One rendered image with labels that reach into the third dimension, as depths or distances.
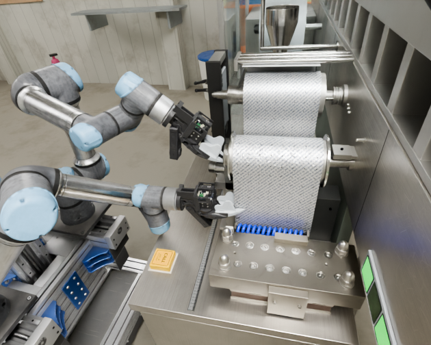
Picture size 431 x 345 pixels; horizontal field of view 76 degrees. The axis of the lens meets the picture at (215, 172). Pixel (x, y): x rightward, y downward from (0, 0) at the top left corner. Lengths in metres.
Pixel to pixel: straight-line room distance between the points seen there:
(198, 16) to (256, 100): 3.85
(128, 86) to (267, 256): 0.60
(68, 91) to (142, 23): 4.00
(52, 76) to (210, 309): 0.92
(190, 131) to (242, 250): 0.38
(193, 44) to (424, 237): 4.55
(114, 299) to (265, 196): 1.26
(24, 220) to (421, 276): 0.77
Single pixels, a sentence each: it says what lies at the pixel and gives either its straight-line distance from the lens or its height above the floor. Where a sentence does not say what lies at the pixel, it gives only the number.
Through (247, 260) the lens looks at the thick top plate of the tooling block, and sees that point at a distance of 0.84.
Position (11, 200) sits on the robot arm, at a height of 1.32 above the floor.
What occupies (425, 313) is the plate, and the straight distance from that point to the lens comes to 0.49.
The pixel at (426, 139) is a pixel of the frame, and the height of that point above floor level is 1.49.
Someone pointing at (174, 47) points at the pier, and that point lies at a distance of 4.72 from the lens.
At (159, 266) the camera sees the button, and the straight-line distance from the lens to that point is 0.99.
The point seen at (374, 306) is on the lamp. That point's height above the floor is 1.18.
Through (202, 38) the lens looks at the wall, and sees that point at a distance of 4.76.
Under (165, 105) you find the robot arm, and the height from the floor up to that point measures 1.41.
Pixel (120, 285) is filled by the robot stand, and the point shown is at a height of 0.21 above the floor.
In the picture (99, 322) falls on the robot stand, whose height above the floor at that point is 0.21.
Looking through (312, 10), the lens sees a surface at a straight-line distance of 1.67.
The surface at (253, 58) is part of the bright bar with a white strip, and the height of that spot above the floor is 1.45.
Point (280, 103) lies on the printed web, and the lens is 0.93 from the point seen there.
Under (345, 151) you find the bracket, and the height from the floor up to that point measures 1.29.
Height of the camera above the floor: 1.72
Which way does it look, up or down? 38 degrees down
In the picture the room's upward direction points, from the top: 6 degrees counter-clockwise
